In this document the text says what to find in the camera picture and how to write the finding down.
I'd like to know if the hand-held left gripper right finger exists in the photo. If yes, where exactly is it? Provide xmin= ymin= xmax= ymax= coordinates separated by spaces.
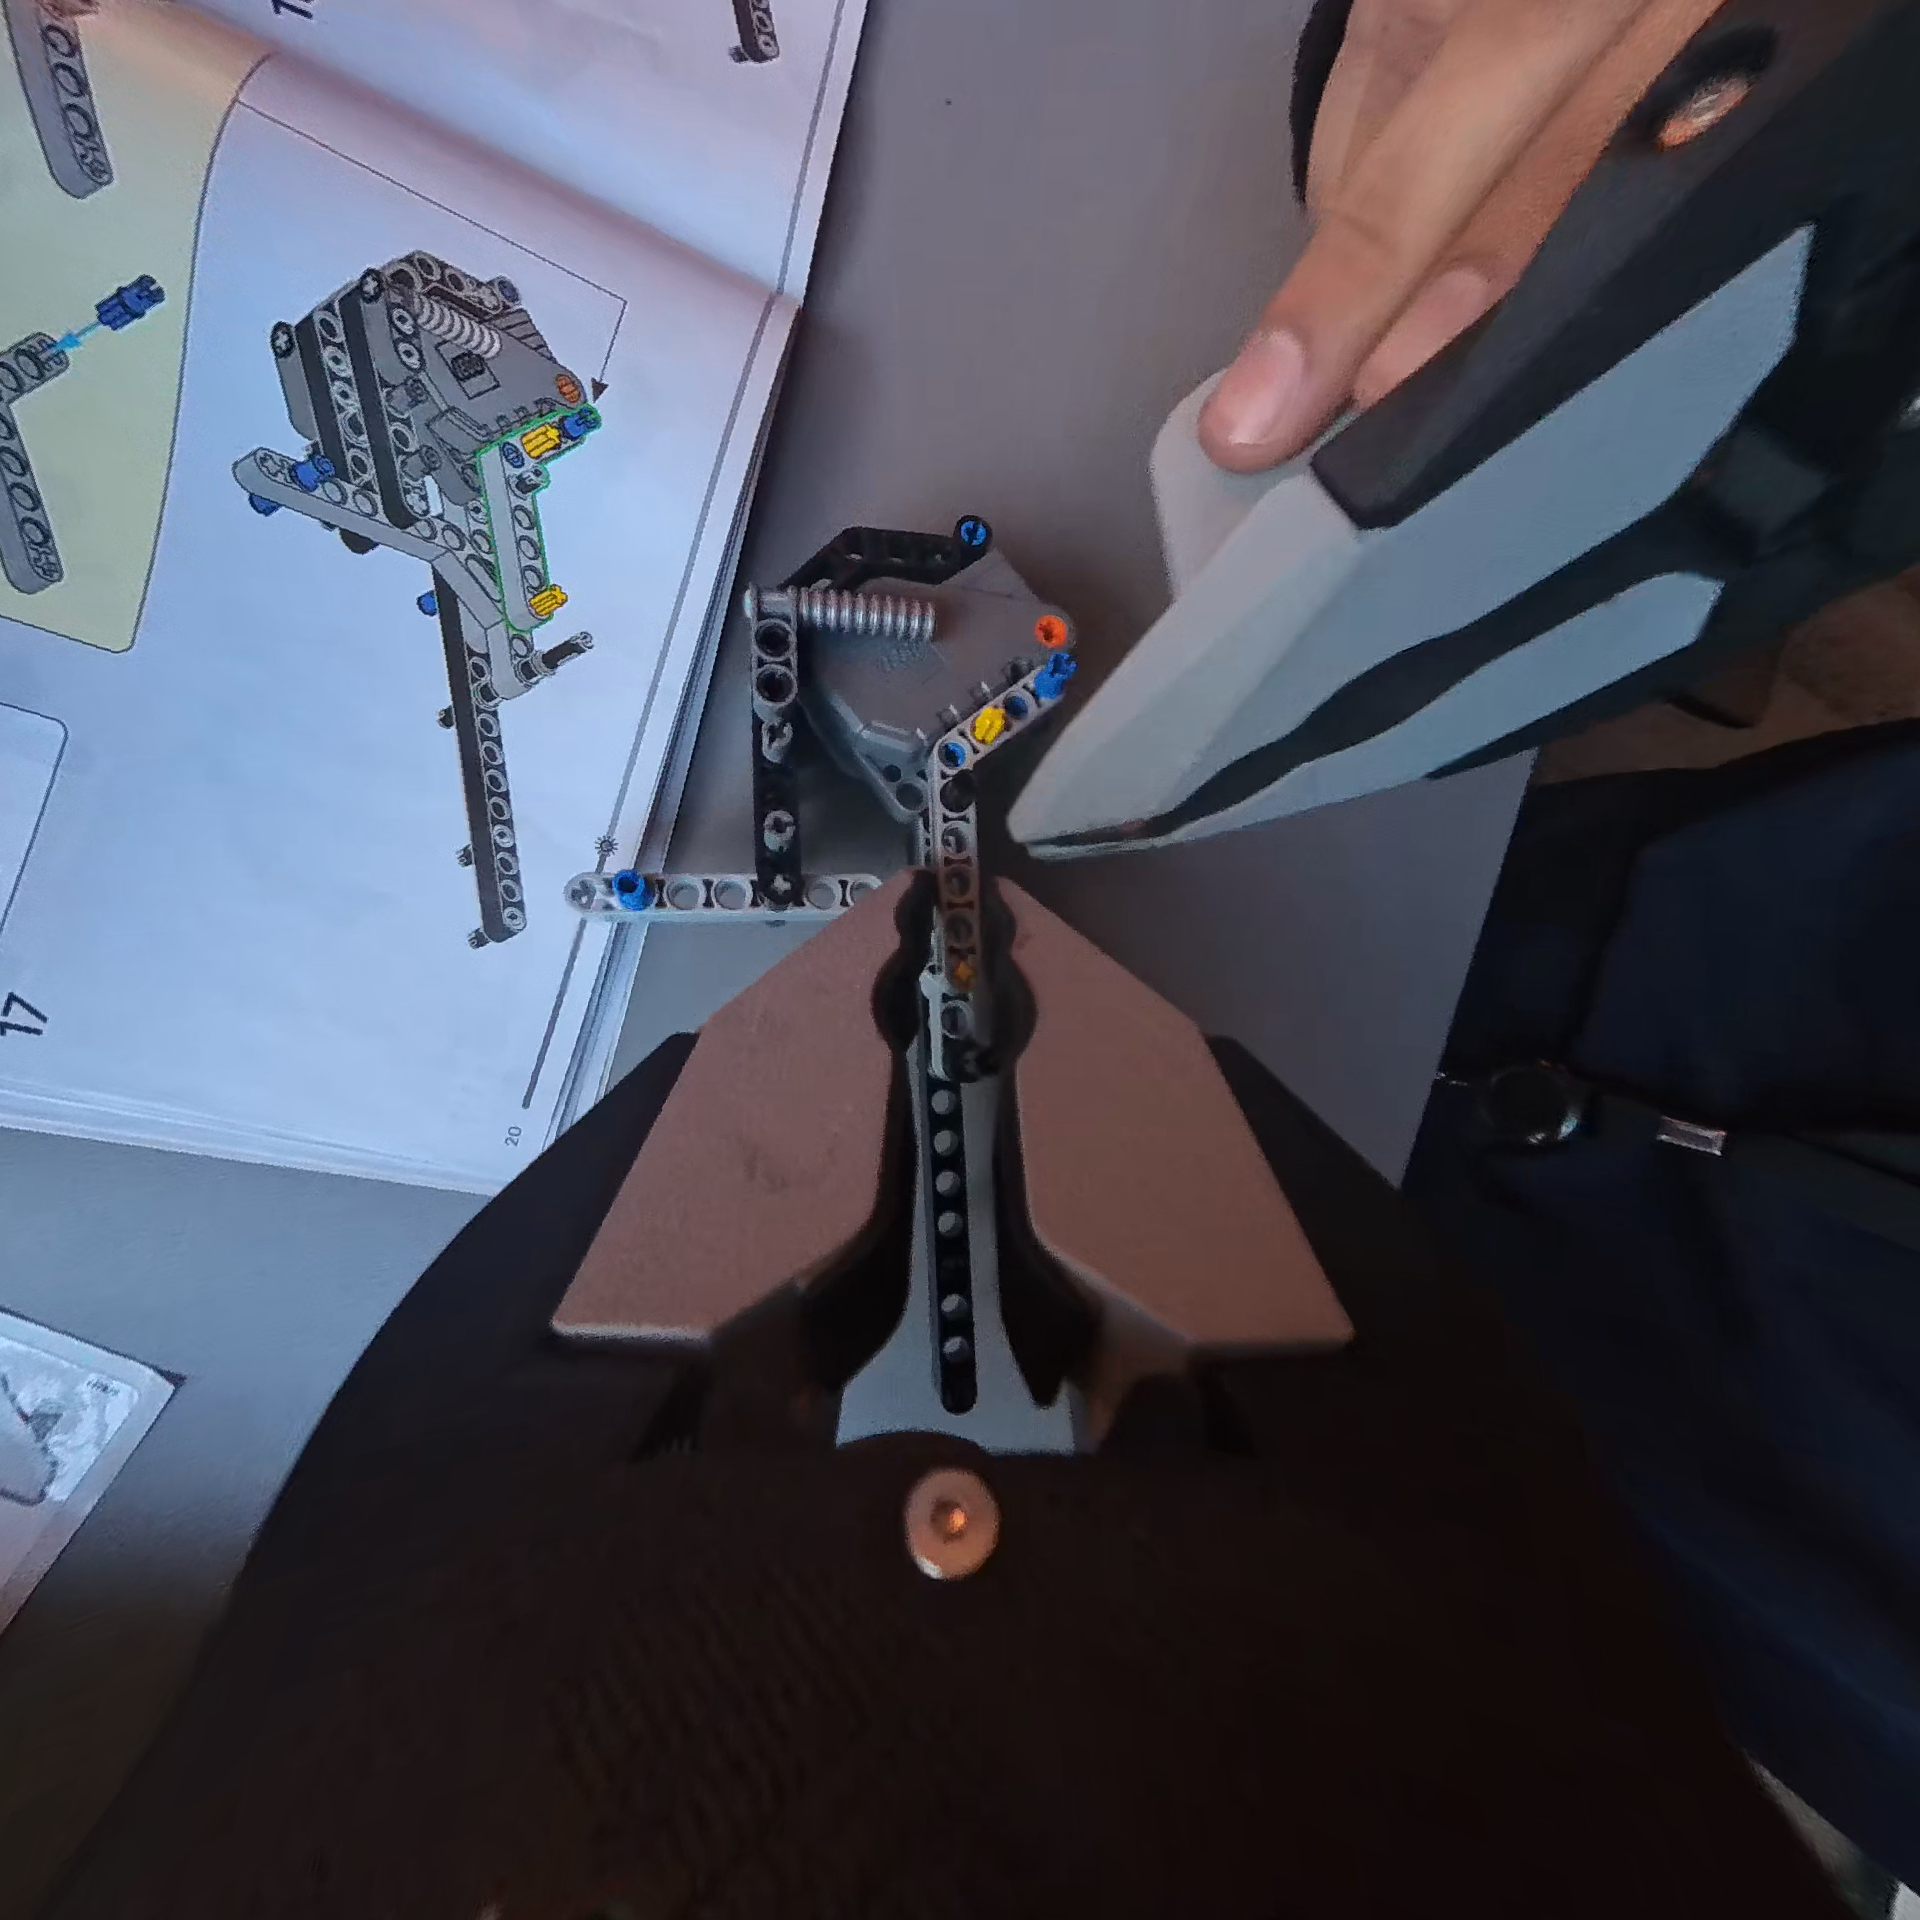
xmin=986 ymin=878 xmax=1358 ymax=1355

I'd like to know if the grey black lego assembly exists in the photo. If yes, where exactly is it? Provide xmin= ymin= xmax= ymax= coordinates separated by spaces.
xmin=565 ymin=515 xmax=1086 ymax=1420

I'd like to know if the person's right hand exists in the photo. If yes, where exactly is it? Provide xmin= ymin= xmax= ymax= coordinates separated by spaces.
xmin=1200 ymin=0 xmax=1729 ymax=473

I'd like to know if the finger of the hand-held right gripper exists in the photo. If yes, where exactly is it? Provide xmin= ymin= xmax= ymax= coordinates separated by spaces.
xmin=1030 ymin=574 xmax=1722 ymax=860
xmin=1006 ymin=372 xmax=1819 ymax=849

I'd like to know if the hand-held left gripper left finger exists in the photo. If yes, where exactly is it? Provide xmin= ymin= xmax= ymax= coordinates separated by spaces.
xmin=549 ymin=870 xmax=922 ymax=1347

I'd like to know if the white sticker sheet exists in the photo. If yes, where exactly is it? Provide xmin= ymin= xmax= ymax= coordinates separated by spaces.
xmin=0 ymin=1304 xmax=185 ymax=1642

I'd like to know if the open lego instruction booklet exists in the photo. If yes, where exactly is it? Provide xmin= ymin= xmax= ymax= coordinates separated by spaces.
xmin=0 ymin=0 xmax=874 ymax=1198

